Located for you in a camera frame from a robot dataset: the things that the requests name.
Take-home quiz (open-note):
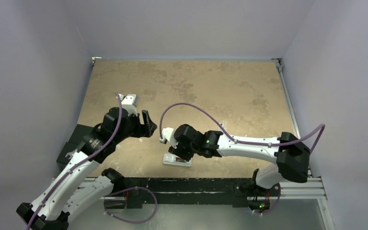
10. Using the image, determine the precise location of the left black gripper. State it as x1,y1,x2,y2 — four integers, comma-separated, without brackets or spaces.
114,109,156,143

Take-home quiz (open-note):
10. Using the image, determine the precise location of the white remote control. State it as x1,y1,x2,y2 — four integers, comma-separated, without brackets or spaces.
162,153,192,167

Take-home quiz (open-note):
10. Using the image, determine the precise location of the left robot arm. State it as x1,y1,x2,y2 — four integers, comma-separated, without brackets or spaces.
16,106,157,230

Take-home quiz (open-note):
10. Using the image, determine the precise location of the black foam block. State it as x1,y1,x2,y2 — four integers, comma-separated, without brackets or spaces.
56,123,101,170

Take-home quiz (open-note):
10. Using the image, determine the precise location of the silver open-end wrench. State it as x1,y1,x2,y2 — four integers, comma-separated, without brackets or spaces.
65,151,76,160

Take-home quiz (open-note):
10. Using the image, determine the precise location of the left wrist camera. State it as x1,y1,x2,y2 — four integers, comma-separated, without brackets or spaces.
121,94,139,116

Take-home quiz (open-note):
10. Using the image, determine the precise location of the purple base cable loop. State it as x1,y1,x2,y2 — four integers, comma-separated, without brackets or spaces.
103,186,158,225

